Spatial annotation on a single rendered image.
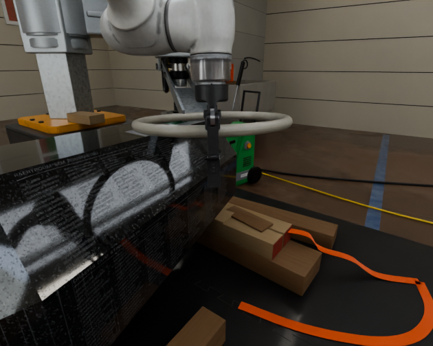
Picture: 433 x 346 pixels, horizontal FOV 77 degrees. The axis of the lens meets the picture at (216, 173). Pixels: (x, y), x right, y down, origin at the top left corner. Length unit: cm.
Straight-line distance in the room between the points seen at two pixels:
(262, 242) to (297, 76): 453
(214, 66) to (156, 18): 15
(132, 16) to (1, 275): 64
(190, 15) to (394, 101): 504
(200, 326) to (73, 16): 167
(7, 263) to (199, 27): 68
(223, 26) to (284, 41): 521
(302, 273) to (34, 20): 187
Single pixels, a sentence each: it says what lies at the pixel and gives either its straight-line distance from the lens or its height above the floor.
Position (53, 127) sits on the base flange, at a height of 78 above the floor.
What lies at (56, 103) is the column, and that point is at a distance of 194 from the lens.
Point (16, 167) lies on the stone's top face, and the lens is 93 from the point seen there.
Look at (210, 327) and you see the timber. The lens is 121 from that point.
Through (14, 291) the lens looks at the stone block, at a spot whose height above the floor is 60.
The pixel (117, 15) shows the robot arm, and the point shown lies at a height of 117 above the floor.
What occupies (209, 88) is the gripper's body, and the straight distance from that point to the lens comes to 60.
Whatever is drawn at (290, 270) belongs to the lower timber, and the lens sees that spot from 148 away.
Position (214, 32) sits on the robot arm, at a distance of 59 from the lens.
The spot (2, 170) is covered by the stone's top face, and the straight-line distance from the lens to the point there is 92.
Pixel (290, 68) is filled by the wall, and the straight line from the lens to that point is 573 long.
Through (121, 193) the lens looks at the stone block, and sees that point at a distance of 93.
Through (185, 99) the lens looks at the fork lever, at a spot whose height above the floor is 94.
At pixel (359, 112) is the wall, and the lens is 553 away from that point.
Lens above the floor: 108
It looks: 22 degrees down
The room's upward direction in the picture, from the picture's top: straight up
